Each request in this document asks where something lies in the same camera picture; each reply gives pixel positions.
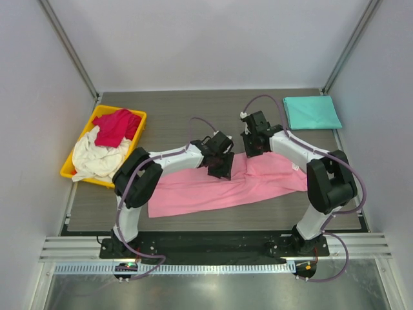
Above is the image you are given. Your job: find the aluminium front rail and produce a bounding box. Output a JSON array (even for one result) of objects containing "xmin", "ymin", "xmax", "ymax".
[{"xmin": 39, "ymin": 232, "xmax": 392, "ymax": 262}]

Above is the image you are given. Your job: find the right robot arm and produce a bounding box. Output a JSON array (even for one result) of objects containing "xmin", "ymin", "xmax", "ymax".
[{"xmin": 240, "ymin": 111, "xmax": 358, "ymax": 256}]

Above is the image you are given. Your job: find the right aluminium frame post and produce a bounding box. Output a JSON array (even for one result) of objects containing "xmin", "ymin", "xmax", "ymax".
[{"xmin": 320, "ymin": 0, "xmax": 382, "ymax": 95}]

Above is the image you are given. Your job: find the white t shirt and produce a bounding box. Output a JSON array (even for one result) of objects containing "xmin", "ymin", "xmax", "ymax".
[{"xmin": 72, "ymin": 126, "xmax": 132, "ymax": 183}]

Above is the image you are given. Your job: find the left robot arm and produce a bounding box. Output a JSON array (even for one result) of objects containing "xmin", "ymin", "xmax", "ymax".
[{"xmin": 108, "ymin": 131, "xmax": 234, "ymax": 258}]

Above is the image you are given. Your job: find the red t shirt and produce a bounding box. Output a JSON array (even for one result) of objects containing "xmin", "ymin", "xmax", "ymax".
[{"xmin": 92, "ymin": 109, "xmax": 142, "ymax": 148}]

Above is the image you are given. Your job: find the folded teal t shirt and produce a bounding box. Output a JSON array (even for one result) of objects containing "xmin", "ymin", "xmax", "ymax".
[{"xmin": 283, "ymin": 96, "xmax": 342, "ymax": 130}]

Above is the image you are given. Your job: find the pink t shirt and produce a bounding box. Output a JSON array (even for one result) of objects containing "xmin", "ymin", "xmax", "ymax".
[{"xmin": 148, "ymin": 152, "xmax": 307, "ymax": 218}]

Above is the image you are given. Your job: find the left aluminium frame post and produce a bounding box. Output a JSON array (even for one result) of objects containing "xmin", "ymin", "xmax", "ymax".
[{"xmin": 37, "ymin": 0, "xmax": 99, "ymax": 102}]

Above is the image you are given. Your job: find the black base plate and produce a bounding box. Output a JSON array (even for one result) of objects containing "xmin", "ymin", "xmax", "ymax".
[{"xmin": 98, "ymin": 231, "xmax": 330, "ymax": 264}]

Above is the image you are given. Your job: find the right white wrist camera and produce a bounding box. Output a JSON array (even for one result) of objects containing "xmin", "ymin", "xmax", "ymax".
[{"xmin": 240, "ymin": 112, "xmax": 250, "ymax": 135}]

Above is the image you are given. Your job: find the aluminium frame post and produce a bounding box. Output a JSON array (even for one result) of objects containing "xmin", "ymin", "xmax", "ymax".
[
  {"xmin": 37, "ymin": 0, "xmax": 99, "ymax": 102},
  {"xmin": 320, "ymin": 0, "xmax": 382, "ymax": 95}
]

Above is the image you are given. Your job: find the slotted cable duct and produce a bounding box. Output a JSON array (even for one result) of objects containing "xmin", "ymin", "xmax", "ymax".
[{"xmin": 54, "ymin": 261, "xmax": 296, "ymax": 275}]

